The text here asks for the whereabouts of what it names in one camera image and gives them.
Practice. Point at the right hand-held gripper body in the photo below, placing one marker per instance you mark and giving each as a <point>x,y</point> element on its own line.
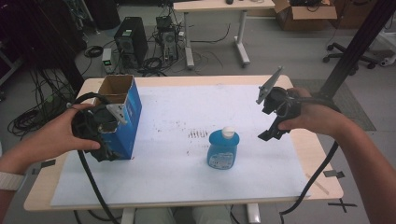
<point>280,102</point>

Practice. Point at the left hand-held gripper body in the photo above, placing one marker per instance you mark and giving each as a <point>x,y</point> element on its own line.
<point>88,124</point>

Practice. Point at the blue cardboard carton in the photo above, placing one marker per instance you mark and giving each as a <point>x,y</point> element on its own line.
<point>130,115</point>

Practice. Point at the person's left hand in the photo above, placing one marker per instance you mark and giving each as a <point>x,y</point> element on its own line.
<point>59,130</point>

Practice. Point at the person's right hand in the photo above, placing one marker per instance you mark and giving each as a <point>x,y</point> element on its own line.
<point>314,115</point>

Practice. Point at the blue bottle with white cap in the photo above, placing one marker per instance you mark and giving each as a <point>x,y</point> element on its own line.
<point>223,149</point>

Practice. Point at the black tape piece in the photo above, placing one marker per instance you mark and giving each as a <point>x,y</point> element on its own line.
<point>333,174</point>
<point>43,165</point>

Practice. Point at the beige tape strip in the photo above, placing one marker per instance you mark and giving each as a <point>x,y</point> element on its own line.
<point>317,184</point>

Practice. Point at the white power supply unit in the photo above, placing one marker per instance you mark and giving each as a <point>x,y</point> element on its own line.
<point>109,60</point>

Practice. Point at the grey floor mat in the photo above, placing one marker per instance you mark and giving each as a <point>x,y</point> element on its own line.
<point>351,105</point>

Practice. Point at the white table mat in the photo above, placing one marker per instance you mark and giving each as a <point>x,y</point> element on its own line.
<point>174,161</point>

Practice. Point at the black office chair base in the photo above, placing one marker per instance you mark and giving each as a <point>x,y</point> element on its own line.
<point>348,56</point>

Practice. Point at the black computer tower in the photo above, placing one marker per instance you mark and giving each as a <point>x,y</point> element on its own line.
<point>132,40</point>

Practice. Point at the open cardboard box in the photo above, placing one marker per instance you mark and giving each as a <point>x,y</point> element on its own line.
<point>306,15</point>

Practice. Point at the black tape cross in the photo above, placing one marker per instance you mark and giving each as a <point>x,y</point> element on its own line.
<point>342,205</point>

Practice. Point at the black metal stand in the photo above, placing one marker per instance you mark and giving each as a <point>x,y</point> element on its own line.
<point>358,46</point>

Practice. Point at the white wristband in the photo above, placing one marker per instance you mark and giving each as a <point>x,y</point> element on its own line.
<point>11,181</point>

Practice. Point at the open computer case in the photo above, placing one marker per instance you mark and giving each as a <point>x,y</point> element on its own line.
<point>169,45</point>

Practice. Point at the white background desk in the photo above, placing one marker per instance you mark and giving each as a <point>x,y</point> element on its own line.
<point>218,6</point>

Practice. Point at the small black box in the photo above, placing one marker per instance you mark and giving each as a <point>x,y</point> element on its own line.
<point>163,22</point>

